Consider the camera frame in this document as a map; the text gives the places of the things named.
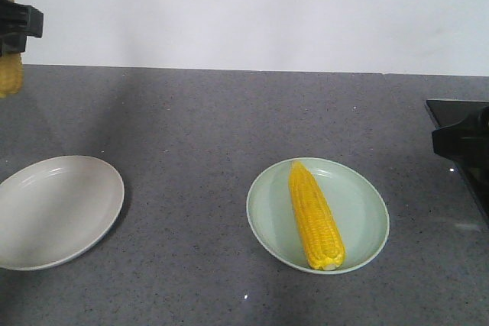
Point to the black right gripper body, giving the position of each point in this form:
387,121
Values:
465,142

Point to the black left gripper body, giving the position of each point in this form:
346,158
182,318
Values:
20,22

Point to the black glass cooktop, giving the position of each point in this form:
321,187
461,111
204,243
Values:
445,112

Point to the yellow corn cob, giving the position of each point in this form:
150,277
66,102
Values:
12,72
319,234

